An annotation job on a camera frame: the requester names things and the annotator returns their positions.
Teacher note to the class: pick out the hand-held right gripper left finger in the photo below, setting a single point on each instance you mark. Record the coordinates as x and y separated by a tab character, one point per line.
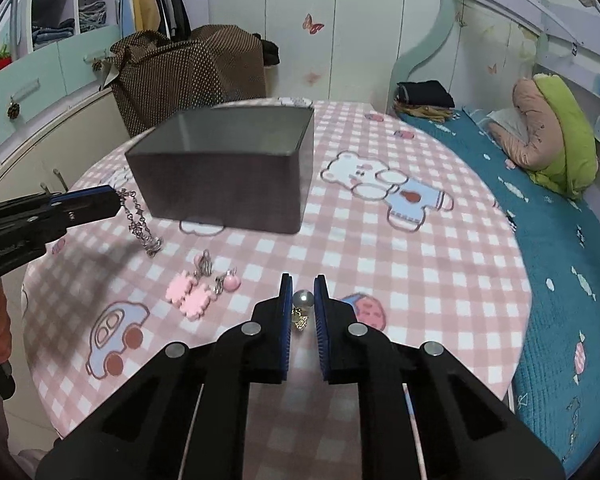
286	330

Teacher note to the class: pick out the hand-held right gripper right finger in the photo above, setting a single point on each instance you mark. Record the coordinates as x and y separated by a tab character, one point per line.
321	330

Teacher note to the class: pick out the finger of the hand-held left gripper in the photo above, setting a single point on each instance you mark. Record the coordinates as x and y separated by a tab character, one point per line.
55	220
87	192

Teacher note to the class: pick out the pearl drop earring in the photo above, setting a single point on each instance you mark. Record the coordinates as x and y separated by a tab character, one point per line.
302	300

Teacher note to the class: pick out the grey metal tin box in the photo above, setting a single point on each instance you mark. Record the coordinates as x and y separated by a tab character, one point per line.
220	190

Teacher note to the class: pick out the white low cabinet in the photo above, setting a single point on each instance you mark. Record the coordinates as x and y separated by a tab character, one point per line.
40	160

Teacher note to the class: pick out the teal drawer unit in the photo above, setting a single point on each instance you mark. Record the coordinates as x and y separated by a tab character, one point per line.
55	70

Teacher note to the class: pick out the pink flower earring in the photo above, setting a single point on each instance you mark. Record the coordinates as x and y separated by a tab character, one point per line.
197	306
177	287

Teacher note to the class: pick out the folded jeans stack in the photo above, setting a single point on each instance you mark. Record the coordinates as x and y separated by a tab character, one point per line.
92	15
52	32

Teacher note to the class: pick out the grey metal handrail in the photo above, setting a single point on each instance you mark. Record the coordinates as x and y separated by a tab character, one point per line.
5	12

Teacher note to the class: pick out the pink checkered tablecloth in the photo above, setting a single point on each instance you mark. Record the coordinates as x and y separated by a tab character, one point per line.
430	285

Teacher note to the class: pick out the brown polka dot cloth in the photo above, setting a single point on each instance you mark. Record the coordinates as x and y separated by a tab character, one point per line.
180	75

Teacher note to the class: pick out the row of hanging clothes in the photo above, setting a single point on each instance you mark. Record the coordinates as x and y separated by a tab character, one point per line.
150	0

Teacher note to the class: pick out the black cloth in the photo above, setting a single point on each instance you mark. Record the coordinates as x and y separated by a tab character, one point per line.
270	52

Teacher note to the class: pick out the tan folded garment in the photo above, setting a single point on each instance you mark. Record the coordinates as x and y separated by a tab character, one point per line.
422	112

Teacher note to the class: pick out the blue patterned bed sheet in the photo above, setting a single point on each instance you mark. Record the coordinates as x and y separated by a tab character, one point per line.
555	260

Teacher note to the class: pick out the white wardrobe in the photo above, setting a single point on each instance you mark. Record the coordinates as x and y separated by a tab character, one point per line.
240	0

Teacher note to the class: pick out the dark folded garment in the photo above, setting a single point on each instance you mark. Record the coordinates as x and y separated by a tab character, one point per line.
425	92

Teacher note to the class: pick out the white pillow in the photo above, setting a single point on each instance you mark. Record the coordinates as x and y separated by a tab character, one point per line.
500	120

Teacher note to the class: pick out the pink butterfly sticker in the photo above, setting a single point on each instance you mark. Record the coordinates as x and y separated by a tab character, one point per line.
313	24

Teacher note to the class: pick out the pink rolled quilt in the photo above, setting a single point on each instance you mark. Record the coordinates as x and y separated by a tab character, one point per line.
530	110

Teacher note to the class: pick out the green rolled quilt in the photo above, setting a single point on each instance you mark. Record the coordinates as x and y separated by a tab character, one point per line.
575	150

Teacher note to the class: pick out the teal bunk bed frame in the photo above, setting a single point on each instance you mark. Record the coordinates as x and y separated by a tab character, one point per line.
442	25

